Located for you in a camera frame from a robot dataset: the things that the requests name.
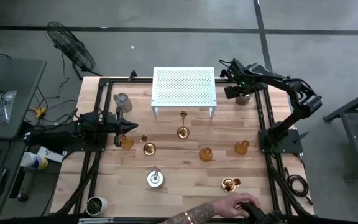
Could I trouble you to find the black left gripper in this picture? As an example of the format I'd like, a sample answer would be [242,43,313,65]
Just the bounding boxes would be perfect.
[99,107,139,147]

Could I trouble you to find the amber ribbed glass candle holder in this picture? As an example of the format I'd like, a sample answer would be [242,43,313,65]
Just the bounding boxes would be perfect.
[234,139,250,156]
[198,147,213,162]
[119,134,135,151]

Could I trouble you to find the silver mercury glass votive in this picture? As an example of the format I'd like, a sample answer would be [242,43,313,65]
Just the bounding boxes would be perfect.
[146,166,166,190]
[235,92,254,106]
[113,92,133,113]

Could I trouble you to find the medium gold candlestick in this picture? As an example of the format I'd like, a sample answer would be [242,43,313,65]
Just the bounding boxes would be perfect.
[139,134,157,156]

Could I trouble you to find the tall gold candlestick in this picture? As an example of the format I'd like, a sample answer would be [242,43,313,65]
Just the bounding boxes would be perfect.
[177,110,190,139]

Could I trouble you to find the short gold candlestick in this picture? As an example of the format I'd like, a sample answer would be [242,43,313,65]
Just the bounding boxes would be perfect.
[221,177,242,194]

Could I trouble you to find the person's forearm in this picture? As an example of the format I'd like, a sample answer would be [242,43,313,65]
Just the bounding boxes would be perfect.
[158,202,217,224]

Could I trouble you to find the white perforated shelf riser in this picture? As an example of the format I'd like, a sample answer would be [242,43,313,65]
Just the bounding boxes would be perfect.
[150,67,218,119]

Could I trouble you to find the white paper booklet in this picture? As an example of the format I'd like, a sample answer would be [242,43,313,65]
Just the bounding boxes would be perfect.
[37,146,65,164]

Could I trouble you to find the white pot with succulent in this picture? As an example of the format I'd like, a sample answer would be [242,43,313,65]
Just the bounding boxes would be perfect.
[85,195,109,217]

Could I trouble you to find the yellow power plug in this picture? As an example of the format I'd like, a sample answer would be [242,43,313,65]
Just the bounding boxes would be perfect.
[29,106,48,119]

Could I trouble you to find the black floor fan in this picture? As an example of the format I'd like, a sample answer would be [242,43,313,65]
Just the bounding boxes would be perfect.
[45,21,102,80]

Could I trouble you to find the white wipes canister yellow lid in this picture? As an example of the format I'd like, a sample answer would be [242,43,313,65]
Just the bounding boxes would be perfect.
[19,151,49,170]

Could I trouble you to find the grey side table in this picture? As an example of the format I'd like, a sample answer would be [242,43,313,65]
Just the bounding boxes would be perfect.
[0,58,48,140]

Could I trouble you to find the clear plastic bag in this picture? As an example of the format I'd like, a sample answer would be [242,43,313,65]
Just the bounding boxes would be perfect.
[0,90,17,124]

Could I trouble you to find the person's hand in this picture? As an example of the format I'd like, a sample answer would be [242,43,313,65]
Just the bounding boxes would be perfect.
[211,192,260,218]

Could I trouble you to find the dark grey metal stand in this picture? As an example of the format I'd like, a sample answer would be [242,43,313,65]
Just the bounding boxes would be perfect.
[323,85,358,182]

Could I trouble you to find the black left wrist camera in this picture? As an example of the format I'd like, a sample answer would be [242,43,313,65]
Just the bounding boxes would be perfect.
[102,113,116,131]

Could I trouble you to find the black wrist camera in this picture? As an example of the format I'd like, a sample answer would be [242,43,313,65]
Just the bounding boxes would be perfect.
[102,113,116,131]
[224,84,241,100]

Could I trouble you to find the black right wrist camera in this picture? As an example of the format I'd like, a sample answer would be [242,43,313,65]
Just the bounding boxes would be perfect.
[224,84,241,100]

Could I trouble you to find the black aluminium table frame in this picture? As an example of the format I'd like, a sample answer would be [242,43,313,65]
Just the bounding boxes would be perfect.
[54,77,315,218]

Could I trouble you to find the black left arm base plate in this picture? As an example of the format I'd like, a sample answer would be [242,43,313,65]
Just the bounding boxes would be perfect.
[63,133,108,153]

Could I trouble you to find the black floor cable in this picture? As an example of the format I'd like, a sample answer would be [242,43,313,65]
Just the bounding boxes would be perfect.
[34,51,80,124]

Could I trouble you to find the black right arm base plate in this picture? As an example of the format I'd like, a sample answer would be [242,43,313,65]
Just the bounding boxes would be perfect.
[258,128,304,154]

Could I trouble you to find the silver metal bracket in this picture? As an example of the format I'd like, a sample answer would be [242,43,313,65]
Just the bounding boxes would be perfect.
[78,217,114,224]

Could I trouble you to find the person's gold bracelet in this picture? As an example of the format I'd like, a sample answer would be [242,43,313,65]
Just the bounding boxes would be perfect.
[181,211,195,224]

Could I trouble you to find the coiled black cable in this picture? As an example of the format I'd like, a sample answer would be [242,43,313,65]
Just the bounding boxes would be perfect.
[283,167,314,206]

